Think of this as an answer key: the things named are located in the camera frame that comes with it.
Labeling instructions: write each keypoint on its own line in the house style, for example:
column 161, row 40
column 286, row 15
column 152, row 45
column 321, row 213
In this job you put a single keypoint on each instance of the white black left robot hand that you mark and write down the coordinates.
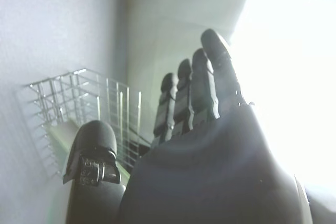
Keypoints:
column 210, row 171

